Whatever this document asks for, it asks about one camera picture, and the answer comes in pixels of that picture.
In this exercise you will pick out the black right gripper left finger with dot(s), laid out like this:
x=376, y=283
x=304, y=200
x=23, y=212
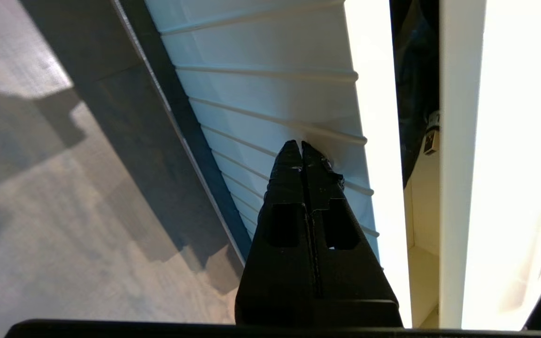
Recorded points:
x=275, y=281

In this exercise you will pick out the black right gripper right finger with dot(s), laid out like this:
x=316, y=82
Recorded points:
x=350, y=286

